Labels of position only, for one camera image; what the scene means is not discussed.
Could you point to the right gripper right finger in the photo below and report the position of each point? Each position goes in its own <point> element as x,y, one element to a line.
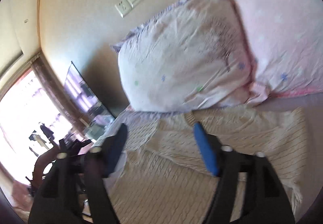
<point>248,190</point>

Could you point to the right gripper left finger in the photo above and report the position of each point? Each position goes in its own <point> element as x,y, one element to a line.
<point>57,199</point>

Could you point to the beige cable knit sweater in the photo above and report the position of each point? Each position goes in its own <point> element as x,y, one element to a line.
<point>161,176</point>

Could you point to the dark framed mirror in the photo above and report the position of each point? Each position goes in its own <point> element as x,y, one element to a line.
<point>85,99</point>

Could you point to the white floral left pillow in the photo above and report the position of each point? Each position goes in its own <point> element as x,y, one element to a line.
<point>190,56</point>

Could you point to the pink floral right pillow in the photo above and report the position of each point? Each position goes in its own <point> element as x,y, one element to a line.
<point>284,38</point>

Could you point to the white wall socket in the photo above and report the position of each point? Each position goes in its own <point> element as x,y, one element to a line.
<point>123,7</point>

